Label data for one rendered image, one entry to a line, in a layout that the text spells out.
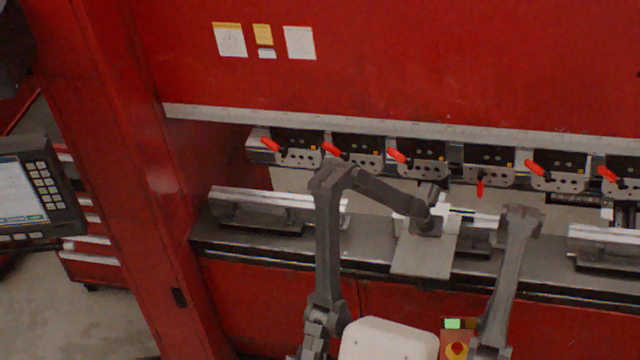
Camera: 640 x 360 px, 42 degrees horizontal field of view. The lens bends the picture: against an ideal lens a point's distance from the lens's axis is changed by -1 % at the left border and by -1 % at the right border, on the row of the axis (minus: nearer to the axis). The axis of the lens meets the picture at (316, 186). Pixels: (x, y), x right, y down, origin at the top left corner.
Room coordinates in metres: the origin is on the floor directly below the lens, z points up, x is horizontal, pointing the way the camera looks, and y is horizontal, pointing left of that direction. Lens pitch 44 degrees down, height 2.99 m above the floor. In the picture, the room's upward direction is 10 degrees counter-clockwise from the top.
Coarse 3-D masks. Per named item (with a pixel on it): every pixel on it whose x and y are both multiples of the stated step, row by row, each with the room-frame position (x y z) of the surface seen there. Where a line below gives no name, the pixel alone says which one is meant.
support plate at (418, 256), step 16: (448, 224) 1.78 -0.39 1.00; (400, 240) 1.75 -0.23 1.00; (416, 240) 1.74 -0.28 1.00; (432, 240) 1.73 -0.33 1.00; (448, 240) 1.72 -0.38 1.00; (400, 256) 1.69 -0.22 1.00; (416, 256) 1.68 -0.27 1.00; (432, 256) 1.67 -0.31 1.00; (448, 256) 1.65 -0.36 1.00; (400, 272) 1.63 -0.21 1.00; (416, 272) 1.61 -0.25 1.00; (432, 272) 1.60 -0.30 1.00; (448, 272) 1.59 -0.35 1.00
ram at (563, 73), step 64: (192, 0) 2.07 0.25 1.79; (256, 0) 2.00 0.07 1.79; (320, 0) 1.93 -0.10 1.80; (384, 0) 1.86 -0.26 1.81; (448, 0) 1.80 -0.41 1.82; (512, 0) 1.74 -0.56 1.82; (576, 0) 1.68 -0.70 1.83; (192, 64) 2.09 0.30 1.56; (256, 64) 2.02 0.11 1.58; (320, 64) 1.94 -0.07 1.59; (384, 64) 1.87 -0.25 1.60; (448, 64) 1.80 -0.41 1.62; (512, 64) 1.74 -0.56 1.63; (576, 64) 1.67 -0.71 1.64; (320, 128) 1.95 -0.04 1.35; (384, 128) 1.88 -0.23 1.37; (512, 128) 1.73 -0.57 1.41; (576, 128) 1.67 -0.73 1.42
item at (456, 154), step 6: (450, 150) 2.08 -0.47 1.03; (456, 150) 2.08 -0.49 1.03; (462, 150) 2.07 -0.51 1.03; (450, 156) 2.06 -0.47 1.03; (456, 156) 2.05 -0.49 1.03; (462, 156) 2.05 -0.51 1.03; (450, 162) 2.03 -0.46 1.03; (456, 162) 2.02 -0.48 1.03; (462, 162) 2.03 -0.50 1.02; (450, 168) 2.02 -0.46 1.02; (456, 168) 2.01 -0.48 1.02; (462, 168) 2.00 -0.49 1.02; (450, 174) 2.00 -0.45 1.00; (456, 174) 2.01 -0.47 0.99; (462, 174) 2.00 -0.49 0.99; (438, 198) 1.90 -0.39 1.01; (444, 198) 1.89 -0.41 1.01
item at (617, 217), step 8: (616, 200) 1.86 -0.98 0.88; (624, 200) 1.85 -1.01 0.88; (616, 208) 1.85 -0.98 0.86; (624, 208) 1.85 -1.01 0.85; (632, 208) 1.83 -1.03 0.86; (616, 216) 1.81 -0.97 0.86; (624, 216) 1.82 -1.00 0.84; (632, 216) 1.80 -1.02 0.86; (608, 224) 1.87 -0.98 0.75; (616, 224) 1.78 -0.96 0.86; (624, 224) 1.79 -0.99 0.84; (632, 224) 1.76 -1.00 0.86
